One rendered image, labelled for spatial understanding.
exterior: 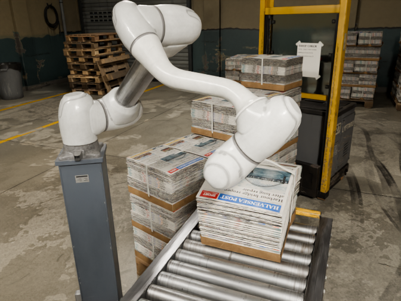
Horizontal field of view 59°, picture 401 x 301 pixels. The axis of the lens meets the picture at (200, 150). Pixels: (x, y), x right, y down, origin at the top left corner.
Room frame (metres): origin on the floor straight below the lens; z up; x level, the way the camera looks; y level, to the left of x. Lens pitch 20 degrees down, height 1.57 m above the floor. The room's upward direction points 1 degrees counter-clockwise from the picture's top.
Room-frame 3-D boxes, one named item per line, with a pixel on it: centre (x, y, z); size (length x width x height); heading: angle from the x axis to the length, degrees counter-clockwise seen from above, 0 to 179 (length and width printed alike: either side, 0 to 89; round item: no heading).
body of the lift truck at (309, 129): (3.37, -1.09, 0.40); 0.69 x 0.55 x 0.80; 49
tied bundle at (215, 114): (2.33, -0.17, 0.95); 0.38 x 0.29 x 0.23; 49
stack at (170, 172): (2.22, -0.09, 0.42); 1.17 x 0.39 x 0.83; 139
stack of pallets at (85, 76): (8.59, 2.36, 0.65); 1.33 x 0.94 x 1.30; 161
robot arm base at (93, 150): (1.53, 0.55, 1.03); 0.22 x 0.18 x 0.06; 9
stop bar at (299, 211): (1.34, -0.29, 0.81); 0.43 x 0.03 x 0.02; 67
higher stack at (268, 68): (2.77, -0.56, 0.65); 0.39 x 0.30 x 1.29; 49
